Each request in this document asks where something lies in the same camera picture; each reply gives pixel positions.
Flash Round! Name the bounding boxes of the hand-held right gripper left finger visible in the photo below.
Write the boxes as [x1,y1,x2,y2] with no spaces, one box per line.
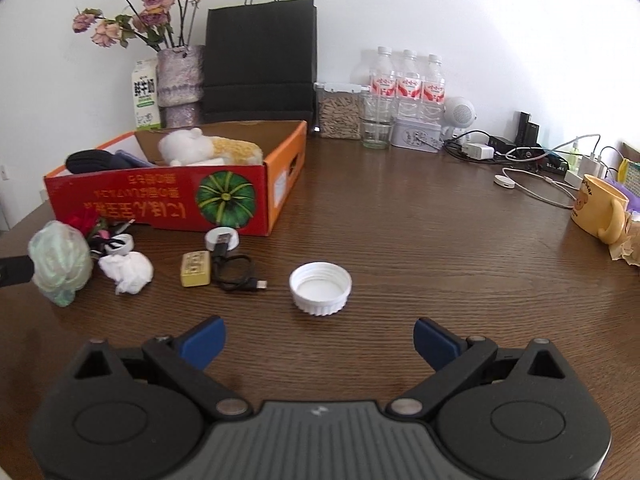
[60,316,253,420]

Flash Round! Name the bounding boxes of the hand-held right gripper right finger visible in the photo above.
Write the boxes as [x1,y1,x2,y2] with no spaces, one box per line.
[387,317,581,418]

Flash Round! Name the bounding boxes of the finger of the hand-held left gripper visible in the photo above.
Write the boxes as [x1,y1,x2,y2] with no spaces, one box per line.
[0,255,35,288]

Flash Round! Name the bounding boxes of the white green plastic bundle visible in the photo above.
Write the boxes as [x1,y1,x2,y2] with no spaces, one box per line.
[27,220,94,308]

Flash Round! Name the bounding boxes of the small yellow box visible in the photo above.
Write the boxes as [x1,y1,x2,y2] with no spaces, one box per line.
[180,251,213,288]

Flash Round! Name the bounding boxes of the black usb cable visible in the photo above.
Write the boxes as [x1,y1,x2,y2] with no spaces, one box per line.
[210,234,269,293]

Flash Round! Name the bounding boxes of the red rose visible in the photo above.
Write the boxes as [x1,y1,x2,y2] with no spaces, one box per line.
[66,206,103,236]

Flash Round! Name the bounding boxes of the white round puck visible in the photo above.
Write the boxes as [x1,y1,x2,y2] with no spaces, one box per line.
[206,227,240,252]

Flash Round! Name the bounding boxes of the white tissue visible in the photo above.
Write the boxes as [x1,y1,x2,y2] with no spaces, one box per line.
[98,251,153,295]

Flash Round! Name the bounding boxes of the white ribbed lid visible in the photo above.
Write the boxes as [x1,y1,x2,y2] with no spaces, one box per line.
[289,261,352,317]

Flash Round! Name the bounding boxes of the red cardboard box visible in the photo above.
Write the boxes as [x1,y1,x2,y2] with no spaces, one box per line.
[43,120,307,237]

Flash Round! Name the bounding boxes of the purple drawstring pouch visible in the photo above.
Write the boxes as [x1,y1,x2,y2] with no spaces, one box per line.
[112,149,153,168]

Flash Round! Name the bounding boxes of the white yellow plush sheep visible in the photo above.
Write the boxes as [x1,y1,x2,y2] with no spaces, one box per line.
[158,127,264,167]

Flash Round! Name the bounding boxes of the clear container of seeds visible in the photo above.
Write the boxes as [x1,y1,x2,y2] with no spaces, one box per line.
[314,81,363,140]

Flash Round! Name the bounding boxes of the black zip case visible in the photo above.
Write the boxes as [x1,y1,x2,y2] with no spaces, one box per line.
[65,149,123,176]

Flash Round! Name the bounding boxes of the white printed tin box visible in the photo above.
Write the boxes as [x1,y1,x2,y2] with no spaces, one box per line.
[391,116,443,153]

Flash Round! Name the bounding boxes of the black and red device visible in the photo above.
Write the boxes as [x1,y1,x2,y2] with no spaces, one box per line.
[505,146,548,162]

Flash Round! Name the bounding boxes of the yellow printed mug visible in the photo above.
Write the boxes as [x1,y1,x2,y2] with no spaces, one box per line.
[571,174,630,245]

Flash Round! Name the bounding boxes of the crumpled brown paper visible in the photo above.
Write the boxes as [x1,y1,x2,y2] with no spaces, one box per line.
[610,210,640,267]

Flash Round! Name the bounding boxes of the clear drinking glass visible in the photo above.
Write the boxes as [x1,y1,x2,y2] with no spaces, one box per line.
[361,117,391,150]

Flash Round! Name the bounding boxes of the white green milk carton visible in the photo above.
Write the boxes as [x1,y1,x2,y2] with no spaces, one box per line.
[131,57,162,131]

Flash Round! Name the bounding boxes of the white power adapters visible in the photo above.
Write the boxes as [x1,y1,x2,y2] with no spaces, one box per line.
[564,152,607,187]

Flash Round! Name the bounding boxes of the white round speaker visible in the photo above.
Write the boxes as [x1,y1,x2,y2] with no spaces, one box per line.
[444,96,476,130]

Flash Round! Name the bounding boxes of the purple soft object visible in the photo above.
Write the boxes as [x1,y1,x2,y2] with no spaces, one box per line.
[605,177,640,212]

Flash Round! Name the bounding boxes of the purple textured vase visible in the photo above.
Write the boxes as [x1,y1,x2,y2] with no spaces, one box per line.
[156,45,206,128]

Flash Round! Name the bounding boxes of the water bottle red label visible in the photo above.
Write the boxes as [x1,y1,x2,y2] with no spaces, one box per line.
[421,53,447,121]
[397,49,423,118]
[369,46,399,121]

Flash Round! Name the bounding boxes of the green yellow printed box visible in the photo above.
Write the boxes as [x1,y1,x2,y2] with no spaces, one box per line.
[617,157,640,186]

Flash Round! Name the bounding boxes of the black paper bag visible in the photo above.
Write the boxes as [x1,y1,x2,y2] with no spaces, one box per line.
[202,0,318,126]

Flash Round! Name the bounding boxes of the dried rose bouquet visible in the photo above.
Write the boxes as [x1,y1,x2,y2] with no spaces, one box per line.
[72,0,208,53]

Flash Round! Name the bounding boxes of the white magnetic charger cable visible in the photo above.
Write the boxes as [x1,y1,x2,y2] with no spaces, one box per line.
[494,169,578,209]

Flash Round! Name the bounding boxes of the white wall charger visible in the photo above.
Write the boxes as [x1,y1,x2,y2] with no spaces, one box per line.
[462,142,495,161]

